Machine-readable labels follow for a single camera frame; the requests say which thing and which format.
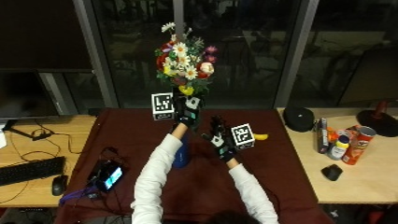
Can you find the person's right hand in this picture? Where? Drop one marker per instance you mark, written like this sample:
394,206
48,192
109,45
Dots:
220,141

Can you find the person's left hand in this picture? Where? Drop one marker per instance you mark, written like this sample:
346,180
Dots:
188,115

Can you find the colourful artificial flower bouquet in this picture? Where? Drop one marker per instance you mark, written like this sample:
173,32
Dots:
184,60

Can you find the white marker cube on left glove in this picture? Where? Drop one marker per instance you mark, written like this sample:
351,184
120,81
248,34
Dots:
162,105

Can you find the white marker cube on glove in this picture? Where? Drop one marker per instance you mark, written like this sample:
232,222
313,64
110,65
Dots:
162,105
242,135

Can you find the white marker cube on right glove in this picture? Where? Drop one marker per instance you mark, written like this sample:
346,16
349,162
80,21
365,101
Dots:
242,135

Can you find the blue vase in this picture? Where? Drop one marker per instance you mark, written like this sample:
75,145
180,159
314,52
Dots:
181,154

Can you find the yellow artificial flower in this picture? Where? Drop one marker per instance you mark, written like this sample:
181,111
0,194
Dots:
261,136

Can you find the maroon tablecloth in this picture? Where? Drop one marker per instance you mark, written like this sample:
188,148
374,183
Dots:
198,186

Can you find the black cap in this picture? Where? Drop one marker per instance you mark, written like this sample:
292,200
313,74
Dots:
298,118

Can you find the dark upright box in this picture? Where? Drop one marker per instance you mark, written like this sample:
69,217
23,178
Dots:
322,137

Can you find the black smartphone with lit screen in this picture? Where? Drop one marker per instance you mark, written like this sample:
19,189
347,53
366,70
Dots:
108,176

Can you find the orange packet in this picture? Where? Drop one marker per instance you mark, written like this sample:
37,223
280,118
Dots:
331,135

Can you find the white bottle with yellow cap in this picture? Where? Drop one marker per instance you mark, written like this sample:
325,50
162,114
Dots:
338,148

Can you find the black angular computer mouse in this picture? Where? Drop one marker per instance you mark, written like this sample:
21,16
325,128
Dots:
331,172

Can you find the red crisps can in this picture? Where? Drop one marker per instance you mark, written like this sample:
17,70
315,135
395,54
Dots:
358,145

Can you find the dark computer monitor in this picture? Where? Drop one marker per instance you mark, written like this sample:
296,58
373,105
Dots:
24,95

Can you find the black keyboard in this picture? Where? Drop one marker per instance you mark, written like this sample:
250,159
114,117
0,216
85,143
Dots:
31,170

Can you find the grey window post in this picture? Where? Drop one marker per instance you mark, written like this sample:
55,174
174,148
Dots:
97,53
296,53

